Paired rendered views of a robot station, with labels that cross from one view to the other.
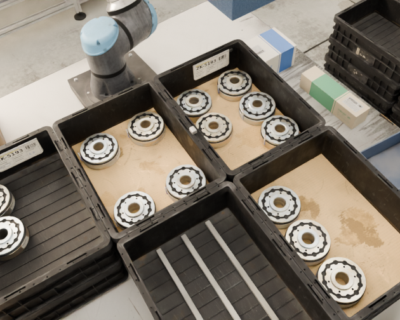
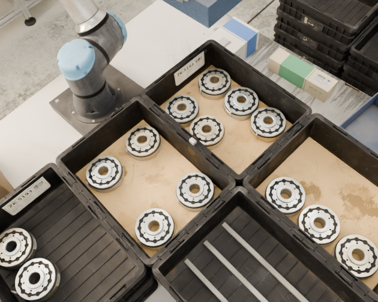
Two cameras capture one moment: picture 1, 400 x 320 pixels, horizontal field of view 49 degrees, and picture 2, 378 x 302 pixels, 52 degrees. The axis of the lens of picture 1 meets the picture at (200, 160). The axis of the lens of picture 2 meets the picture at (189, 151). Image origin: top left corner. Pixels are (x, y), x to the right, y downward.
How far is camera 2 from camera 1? 21 cm
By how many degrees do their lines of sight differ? 7
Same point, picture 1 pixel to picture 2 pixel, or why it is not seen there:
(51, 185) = (66, 217)
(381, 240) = not seen: outside the picture
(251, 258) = (271, 250)
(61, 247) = (94, 276)
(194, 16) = (153, 15)
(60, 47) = (18, 56)
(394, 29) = not seen: outside the picture
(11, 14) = not seen: outside the picture
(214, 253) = (237, 252)
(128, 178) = (138, 195)
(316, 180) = (311, 163)
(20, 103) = (6, 133)
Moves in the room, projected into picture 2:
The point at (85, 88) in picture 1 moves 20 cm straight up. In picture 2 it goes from (69, 108) to (45, 70)
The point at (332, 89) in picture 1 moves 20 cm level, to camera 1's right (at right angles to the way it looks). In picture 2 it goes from (300, 68) to (354, 53)
